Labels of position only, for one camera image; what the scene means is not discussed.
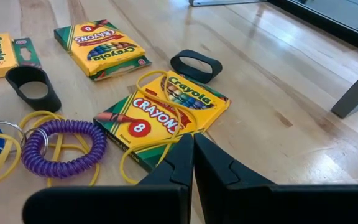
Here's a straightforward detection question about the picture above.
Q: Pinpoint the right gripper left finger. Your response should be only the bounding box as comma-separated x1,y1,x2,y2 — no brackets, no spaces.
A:
22,133,195,224

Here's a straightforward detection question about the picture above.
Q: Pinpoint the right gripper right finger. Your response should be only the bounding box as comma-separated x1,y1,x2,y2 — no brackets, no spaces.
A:
193,133,358,224

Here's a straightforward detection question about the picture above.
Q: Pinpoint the purple coil keychain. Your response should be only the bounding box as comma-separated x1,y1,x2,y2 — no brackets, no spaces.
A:
21,119,108,179

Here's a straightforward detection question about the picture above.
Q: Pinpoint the wide black rubber band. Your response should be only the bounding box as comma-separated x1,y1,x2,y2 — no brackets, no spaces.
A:
4,65,63,113
170,49,223,85

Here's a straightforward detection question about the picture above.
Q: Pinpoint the black table frame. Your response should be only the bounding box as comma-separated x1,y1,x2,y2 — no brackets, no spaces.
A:
267,0,358,58

